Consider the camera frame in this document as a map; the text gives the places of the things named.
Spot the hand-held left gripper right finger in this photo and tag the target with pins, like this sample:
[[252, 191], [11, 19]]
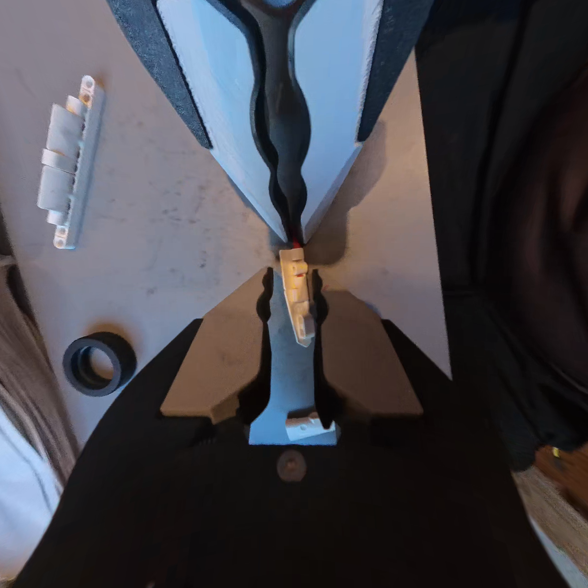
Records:
[[363, 367]]

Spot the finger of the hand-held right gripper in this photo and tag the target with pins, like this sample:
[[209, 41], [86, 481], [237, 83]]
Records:
[[216, 69], [335, 69]]

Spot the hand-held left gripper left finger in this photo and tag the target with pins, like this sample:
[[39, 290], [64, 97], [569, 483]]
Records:
[[216, 367]]

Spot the white toy brick piece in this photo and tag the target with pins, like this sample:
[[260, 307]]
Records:
[[307, 427], [303, 330]]

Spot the white stepped brick assembly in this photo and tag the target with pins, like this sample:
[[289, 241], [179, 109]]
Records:
[[57, 183]]

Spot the grey desk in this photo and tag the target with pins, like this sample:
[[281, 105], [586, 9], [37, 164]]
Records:
[[160, 229]]

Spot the person's legs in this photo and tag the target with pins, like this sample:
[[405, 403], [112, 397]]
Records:
[[459, 138]]

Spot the black rubber toy tire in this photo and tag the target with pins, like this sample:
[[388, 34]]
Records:
[[73, 376]]

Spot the open instruction book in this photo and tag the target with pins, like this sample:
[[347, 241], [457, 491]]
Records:
[[27, 390]]

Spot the wooden beam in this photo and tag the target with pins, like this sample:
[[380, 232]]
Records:
[[551, 505]]

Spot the person's torso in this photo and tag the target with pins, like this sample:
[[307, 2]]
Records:
[[565, 206]]

